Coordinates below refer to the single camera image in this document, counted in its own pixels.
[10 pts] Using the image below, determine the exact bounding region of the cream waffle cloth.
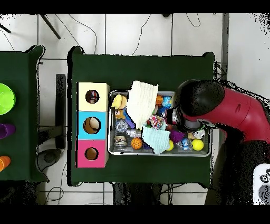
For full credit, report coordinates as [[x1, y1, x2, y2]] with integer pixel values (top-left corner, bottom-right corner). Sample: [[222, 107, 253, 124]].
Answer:
[[126, 80, 159, 130]]

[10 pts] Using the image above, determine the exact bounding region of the black upright panel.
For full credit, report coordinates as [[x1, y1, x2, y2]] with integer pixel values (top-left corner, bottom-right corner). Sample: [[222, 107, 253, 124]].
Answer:
[[55, 73, 66, 150]]

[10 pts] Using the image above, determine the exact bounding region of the orange cup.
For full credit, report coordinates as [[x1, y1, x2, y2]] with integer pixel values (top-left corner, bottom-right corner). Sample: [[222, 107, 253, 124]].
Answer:
[[0, 156, 12, 172]]

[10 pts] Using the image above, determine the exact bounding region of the purple knobby ball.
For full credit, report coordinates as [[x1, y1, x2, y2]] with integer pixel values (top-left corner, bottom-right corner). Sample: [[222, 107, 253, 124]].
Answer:
[[169, 129, 186, 144]]

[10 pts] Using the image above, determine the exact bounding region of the lime green bowl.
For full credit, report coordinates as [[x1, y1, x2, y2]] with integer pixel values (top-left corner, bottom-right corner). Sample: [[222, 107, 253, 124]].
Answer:
[[0, 83, 16, 116]]

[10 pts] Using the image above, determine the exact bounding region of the orange basketball toy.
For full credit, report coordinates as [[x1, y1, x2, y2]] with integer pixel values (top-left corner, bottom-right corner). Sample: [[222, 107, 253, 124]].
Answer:
[[130, 137, 143, 150]]

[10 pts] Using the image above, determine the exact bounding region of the white baseball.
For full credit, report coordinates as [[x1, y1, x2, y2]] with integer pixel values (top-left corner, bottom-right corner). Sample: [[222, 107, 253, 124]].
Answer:
[[193, 128, 206, 139]]

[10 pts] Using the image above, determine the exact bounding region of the globe print ball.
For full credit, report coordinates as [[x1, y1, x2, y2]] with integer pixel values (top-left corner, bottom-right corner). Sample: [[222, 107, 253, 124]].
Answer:
[[162, 96, 173, 107]]

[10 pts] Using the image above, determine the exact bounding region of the black tripod leg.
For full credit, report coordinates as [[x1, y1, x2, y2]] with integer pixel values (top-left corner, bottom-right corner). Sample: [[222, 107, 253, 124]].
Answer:
[[0, 23, 12, 34], [38, 13, 61, 40]]

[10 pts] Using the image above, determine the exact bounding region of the yellow plush duck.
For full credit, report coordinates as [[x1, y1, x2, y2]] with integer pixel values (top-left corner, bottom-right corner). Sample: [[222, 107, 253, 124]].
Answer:
[[111, 94, 128, 110]]

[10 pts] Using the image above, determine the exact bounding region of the purple cup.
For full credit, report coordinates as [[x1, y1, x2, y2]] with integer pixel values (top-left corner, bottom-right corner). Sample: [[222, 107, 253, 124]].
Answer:
[[0, 123, 16, 139]]

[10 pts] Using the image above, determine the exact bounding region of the shallow mesh bin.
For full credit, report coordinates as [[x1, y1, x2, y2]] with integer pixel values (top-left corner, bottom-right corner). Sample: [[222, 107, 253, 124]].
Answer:
[[107, 89, 211, 157]]

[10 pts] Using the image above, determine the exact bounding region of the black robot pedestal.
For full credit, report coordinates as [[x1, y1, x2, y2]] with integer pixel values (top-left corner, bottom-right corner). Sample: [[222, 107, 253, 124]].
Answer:
[[112, 182, 163, 205]]

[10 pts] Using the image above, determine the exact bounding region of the dark green side table cloth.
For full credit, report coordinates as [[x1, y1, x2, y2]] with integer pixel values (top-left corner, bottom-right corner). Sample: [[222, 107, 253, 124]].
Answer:
[[0, 45, 50, 183]]

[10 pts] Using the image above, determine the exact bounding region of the grey rounded stand base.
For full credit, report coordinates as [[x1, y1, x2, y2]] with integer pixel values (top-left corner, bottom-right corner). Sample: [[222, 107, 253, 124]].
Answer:
[[36, 148, 62, 172]]

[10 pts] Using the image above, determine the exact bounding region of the mint waffle cloth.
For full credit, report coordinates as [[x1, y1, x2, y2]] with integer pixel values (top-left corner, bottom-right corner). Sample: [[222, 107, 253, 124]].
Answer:
[[141, 123, 171, 154]]

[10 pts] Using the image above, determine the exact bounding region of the wooden box with three holes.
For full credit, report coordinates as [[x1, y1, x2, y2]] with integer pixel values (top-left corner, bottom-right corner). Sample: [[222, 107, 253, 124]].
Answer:
[[75, 81, 111, 169]]

